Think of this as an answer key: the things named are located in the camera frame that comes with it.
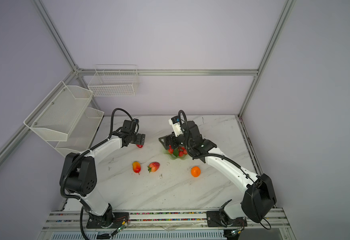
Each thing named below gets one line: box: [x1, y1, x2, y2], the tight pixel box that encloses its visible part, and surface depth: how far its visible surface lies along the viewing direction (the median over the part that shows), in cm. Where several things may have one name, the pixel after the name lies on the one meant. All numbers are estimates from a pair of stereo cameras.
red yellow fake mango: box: [132, 161, 142, 175], surface depth 90 cm
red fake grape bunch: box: [168, 145, 188, 157], surface depth 95 cm
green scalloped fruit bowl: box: [163, 149, 188, 161], surface depth 96 cm
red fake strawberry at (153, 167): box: [147, 161, 160, 173], surface depth 90 cm
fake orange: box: [191, 166, 201, 178], surface depth 88 cm
